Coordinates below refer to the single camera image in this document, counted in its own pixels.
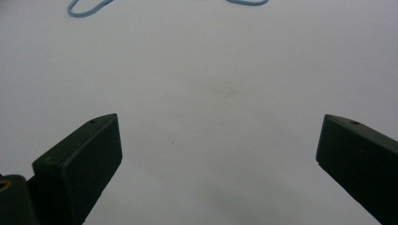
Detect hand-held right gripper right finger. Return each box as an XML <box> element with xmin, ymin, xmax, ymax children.
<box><xmin>315</xmin><ymin>113</ymin><xmax>398</xmax><ymax>225</ymax></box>

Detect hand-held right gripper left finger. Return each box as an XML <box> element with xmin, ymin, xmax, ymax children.
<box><xmin>27</xmin><ymin>112</ymin><xmax>123</xmax><ymax>225</ymax></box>

